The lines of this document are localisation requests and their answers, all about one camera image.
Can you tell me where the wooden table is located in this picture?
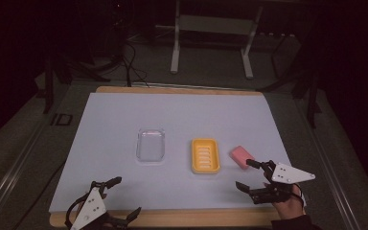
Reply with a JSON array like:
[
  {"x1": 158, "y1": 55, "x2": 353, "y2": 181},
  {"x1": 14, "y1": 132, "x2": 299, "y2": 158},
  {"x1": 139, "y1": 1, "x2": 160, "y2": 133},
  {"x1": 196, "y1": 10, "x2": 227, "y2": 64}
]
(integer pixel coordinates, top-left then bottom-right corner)
[{"x1": 49, "y1": 85, "x2": 307, "y2": 229}]

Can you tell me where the black tripod stand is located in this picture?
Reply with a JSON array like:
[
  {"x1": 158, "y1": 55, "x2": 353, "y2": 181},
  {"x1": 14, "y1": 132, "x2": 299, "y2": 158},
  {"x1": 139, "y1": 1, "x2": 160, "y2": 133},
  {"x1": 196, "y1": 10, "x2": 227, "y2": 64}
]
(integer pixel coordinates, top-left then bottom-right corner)
[{"x1": 258, "y1": 32, "x2": 323, "y2": 129}]

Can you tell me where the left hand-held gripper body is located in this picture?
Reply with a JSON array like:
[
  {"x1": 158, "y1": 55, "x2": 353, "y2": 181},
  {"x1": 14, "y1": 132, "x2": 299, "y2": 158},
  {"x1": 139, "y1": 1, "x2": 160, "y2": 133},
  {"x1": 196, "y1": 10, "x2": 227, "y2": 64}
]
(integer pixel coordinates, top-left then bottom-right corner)
[{"x1": 64, "y1": 187, "x2": 129, "y2": 230}]

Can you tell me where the pale blue table mat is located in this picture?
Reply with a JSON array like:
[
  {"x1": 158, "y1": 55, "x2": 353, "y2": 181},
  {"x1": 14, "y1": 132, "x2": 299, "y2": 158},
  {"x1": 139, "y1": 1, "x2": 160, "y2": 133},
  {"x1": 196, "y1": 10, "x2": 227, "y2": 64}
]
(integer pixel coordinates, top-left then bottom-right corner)
[{"x1": 48, "y1": 92, "x2": 307, "y2": 213}]

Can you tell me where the grey metal stand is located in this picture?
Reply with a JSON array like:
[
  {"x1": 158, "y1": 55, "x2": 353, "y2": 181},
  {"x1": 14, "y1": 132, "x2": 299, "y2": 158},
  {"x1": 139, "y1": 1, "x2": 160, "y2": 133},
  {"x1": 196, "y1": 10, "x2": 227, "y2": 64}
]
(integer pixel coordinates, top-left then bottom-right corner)
[{"x1": 154, "y1": 0, "x2": 265, "y2": 81}]

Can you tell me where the clear plastic tray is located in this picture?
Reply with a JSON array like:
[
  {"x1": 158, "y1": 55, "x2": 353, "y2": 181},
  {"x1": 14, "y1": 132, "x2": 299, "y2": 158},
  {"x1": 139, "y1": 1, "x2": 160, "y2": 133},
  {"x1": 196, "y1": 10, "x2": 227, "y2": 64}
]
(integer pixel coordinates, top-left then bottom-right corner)
[{"x1": 135, "y1": 127, "x2": 167, "y2": 163}]

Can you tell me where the black floor cable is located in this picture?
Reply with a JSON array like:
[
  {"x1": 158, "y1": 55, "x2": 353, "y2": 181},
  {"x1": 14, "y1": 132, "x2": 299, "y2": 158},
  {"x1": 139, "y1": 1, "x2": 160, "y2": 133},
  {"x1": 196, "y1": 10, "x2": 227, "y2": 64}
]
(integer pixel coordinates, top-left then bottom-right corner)
[{"x1": 120, "y1": 40, "x2": 150, "y2": 88}]

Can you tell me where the person's right hand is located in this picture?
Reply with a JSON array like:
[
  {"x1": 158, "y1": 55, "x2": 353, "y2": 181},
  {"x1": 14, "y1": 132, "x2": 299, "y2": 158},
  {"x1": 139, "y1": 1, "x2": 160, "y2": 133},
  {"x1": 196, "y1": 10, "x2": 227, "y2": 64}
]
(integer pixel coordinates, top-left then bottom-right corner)
[{"x1": 263, "y1": 181, "x2": 307, "y2": 221}]

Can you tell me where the yellow soap dish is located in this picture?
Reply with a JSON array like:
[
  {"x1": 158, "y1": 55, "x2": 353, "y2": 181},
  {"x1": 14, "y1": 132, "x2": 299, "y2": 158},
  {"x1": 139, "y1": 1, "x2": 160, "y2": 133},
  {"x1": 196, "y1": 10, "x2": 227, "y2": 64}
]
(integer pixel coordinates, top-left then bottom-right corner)
[{"x1": 190, "y1": 137, "x2": 221, "y2": 175}]

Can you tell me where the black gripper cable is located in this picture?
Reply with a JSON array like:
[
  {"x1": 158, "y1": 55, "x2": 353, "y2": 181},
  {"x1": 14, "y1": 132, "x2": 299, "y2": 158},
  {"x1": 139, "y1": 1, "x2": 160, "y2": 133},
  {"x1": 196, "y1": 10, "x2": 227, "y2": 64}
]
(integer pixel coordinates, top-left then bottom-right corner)
[
  {"x1": 293, "y1": 183, "x2": 305, "y2": 206},
  {"x1": 63, "y1": 195, "x2": 88, "y2": 230}
]

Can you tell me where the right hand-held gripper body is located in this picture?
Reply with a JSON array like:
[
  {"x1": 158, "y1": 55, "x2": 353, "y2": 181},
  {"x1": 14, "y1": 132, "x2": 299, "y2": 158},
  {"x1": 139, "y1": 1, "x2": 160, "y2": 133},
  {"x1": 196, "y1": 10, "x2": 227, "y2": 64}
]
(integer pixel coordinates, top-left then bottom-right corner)
[{"x1": 248, "y1": 159, "x2": 316, "y2": 205}]

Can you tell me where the pink soap bar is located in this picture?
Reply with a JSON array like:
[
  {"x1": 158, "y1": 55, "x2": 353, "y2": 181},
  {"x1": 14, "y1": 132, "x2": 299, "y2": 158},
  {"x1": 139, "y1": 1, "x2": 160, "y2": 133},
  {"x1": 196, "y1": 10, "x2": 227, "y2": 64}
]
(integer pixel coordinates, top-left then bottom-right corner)
[{"x1": 229, "y1": 145, "x2": 256, "y2": 171}]

